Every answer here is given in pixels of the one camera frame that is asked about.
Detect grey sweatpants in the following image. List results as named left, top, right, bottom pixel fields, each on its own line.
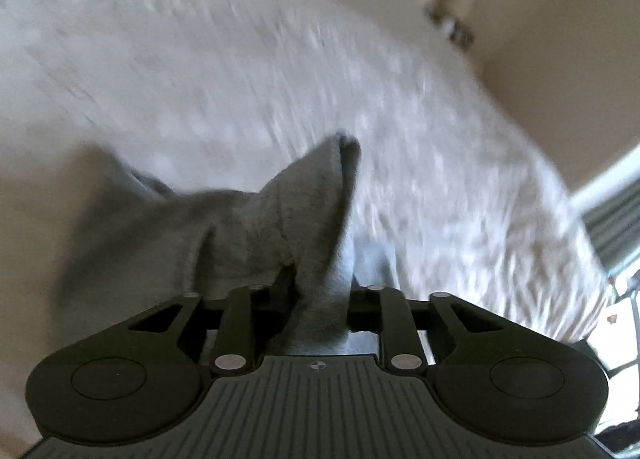
left=54, top=130, right=402, bottom=356

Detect green striped curtain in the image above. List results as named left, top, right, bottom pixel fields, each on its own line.
left=582, top=179, right=640, bottom=276

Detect white embroidered bedspread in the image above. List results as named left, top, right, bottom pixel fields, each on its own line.
left=1, top=0, right=608, bottom=457

